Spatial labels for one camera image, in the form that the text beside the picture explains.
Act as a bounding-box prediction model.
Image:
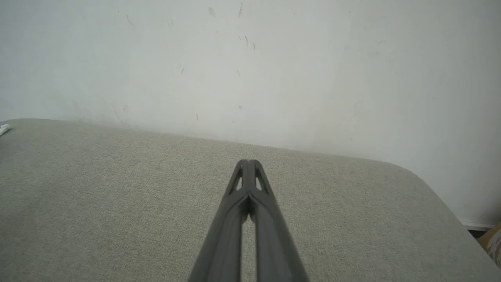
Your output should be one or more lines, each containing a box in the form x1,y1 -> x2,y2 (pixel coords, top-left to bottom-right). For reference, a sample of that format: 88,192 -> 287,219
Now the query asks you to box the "white baseboard strip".
462,221 -> 496,231

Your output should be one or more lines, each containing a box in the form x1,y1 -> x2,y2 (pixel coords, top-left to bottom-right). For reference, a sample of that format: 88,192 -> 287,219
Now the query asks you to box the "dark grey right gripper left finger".
188,159 -> 250,282

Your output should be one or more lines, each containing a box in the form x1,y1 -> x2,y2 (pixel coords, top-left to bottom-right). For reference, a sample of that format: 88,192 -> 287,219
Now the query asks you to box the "grey fabric sofa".
0,119 -> 501,282

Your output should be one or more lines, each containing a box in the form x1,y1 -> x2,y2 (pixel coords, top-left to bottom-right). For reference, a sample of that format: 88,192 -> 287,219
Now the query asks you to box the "brown cardboard box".
478,222 -> 501,269

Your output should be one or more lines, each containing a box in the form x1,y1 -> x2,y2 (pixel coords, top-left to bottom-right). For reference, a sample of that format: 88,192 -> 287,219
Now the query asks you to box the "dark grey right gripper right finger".
249,159 -> 310,282

